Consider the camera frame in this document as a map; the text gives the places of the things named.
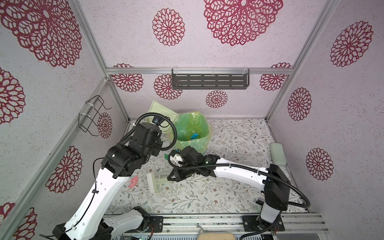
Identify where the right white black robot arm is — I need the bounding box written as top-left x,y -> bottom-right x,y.
167,146 -> 290,223

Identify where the black wire wall rack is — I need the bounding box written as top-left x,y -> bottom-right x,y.
78,95 -> 113,139

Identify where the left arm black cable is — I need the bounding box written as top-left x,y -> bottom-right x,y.
40,112 -> 178,240

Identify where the dark grey wall shelf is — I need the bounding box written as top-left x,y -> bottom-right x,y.
171,69 -> 250,90

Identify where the blue paper scrap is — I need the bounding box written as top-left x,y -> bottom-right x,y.
190,133 -> 200,140

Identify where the beige object at bottom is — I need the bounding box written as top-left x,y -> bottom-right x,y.
197,225 -> 236,240

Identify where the light green hand brush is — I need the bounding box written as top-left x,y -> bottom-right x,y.
147,173 -> 168,194

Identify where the light green dustpan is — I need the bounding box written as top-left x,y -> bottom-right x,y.
149,101 -> 180,142

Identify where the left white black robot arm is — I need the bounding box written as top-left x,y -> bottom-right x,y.
45,123 -> 163,240

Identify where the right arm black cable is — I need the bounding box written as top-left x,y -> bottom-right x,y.
167,149 -> 312,240

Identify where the pink paper scrap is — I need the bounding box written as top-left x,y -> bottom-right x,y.
129,176 -> 139,189

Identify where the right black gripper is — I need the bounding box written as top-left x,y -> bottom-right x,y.
165,163 -> 199,182

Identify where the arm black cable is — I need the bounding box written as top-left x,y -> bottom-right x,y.
167,149 -> 312,240
40,112 -> 178,240

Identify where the green bin with bag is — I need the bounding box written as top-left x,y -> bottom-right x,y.
174,112 -> 213,154

